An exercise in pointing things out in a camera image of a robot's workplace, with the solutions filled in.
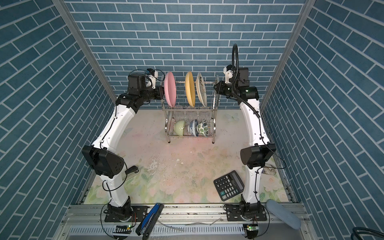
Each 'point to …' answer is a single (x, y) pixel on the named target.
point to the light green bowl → (179, 126)
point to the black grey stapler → (133, 169)
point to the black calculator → (229, 185)
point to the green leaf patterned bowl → (202, 127)
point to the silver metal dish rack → (182, 110)
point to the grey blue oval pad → (282, 213)
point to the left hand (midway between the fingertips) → (166, 88)
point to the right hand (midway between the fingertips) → (214, 84)
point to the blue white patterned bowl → (193, 127)
